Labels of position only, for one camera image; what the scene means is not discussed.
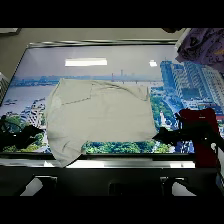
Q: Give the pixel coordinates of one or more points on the beige T-shirt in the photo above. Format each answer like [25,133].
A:
[100,116]

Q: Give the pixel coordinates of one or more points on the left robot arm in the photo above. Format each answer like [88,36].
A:
[16,137]

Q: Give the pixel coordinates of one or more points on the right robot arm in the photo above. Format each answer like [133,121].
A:
[185,134]

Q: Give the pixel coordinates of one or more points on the red garment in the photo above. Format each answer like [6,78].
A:
[192,115]

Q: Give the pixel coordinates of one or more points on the purple garment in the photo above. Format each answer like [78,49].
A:
[204,46]

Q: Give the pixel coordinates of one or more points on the silver frame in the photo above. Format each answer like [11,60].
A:
[133,164]

